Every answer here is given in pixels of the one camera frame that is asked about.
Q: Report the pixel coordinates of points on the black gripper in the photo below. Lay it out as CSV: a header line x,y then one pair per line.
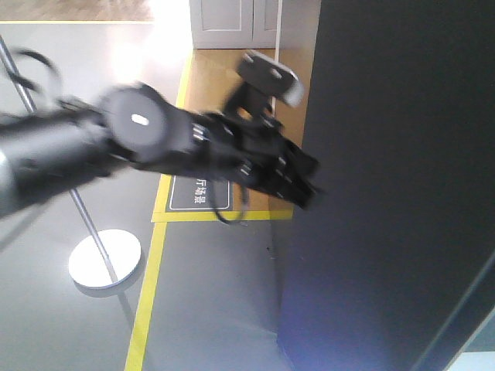
x,y
257,156

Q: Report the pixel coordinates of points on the fridge door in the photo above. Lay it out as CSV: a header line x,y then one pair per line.
x,y
392,267

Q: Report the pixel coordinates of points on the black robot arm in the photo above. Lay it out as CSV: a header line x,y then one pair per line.
x,y
43,155

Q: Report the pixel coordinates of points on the dark floor label sign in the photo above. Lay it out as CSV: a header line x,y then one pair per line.
x,y
191,195

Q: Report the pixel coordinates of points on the white panelled wardrobe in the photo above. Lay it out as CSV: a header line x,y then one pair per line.
x,y
240,24

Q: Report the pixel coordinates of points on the silver sign stand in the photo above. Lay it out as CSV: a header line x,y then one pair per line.
x,y
105,258

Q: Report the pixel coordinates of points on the black wrist camera on gripper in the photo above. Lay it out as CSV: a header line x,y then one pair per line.
x,y
262,79

